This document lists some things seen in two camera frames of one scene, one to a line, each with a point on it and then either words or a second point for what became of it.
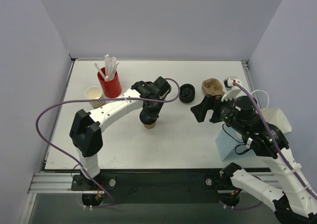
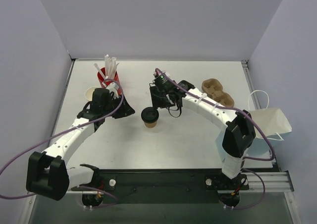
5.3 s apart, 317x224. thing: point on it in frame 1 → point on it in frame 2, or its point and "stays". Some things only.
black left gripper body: [149, 115] → [123, 107]
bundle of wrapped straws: [110, 67] stays
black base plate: [162, 186] stays
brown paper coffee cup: [150, 126] stays
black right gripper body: [214, 109] → [158, 101]
